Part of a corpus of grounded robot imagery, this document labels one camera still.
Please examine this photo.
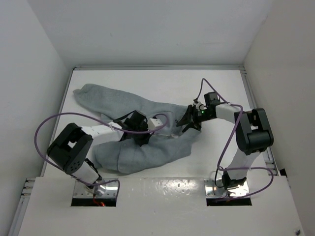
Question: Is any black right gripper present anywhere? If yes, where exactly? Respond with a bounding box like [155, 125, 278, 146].
[177, 105, 214, 133]

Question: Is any grey zip jacket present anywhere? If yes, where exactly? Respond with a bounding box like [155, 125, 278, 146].
[73, 84, 201, 174]

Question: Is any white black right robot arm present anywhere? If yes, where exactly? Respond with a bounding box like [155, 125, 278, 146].
[176, 92, 274, 189]

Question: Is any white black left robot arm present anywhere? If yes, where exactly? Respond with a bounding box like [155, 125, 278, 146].
[47, 111, 162, 190]

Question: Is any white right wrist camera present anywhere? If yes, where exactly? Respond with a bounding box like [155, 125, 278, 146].
[193, 99, 206, 111]

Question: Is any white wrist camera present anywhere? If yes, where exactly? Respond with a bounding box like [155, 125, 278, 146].
[193, 99, 206, 111]
[147, 118, 163, 130]

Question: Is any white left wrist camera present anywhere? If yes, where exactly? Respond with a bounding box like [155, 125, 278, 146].
[147, 118, 163, 130]

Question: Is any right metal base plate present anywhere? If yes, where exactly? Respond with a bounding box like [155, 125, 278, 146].
[204, 178, 250, 199]

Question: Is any metal base plate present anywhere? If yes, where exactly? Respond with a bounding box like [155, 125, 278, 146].
[204, 178, 250, 199]
[72, 179, 120, 199]

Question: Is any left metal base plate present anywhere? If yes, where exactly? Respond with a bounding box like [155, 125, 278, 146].
[72, 179, 120, 199]

